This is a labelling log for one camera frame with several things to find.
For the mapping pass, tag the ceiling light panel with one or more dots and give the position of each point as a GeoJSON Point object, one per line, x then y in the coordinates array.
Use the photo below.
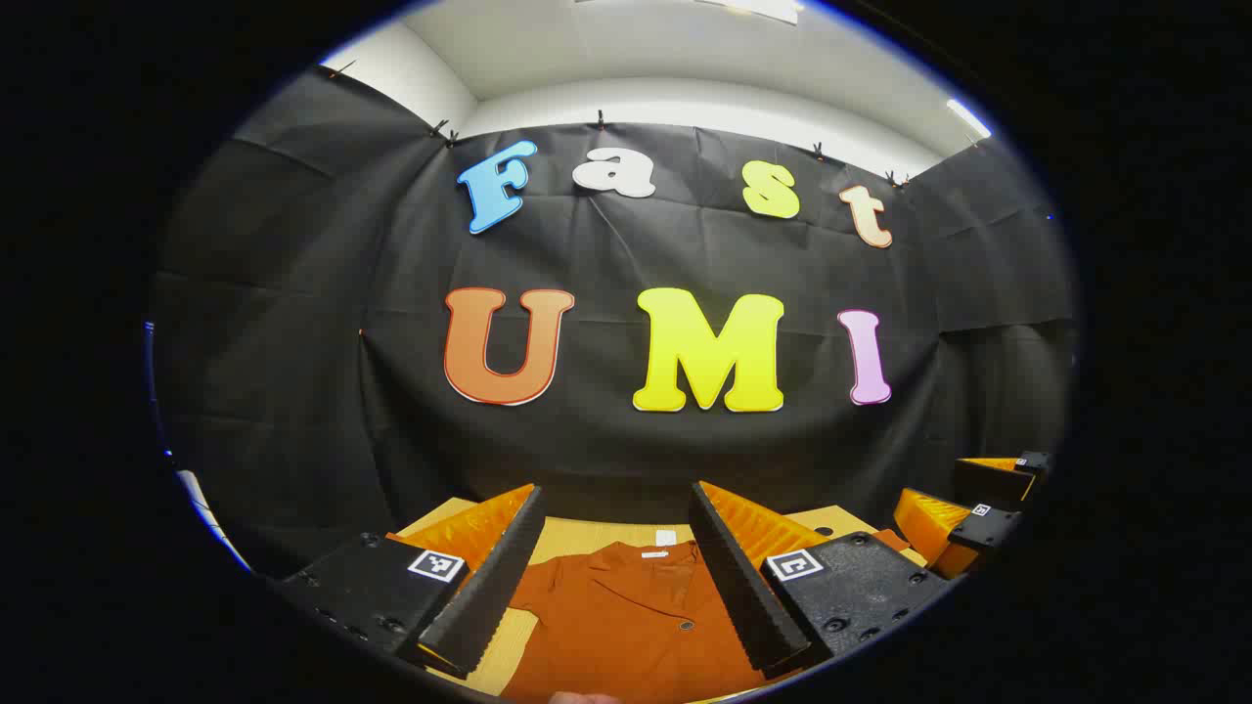
{"type": "Point", "coordinates": [968, 118]}

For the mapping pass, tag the black backdrop cloth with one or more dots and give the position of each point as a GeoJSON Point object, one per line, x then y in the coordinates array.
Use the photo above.
{"type": "Point", "coordinates": [606, 450]}

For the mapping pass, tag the rust orange knit garment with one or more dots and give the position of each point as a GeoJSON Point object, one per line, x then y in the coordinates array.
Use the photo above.
{"type": "Point", "coordinates": [626, 626]}

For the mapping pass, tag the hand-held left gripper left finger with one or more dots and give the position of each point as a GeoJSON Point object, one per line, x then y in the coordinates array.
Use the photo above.
{"type": "Point", "coordinates": [489, 596]}

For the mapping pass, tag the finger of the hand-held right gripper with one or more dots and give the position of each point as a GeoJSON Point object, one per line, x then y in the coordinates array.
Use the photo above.
{"type": "Point", "coordinates": [988, 528]}
{"type": "Point", "coordinates": [988, 482]}

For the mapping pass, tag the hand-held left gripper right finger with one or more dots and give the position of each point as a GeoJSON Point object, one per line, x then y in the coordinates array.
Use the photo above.
{"type": "Point", "coordinates": [748, 596]}

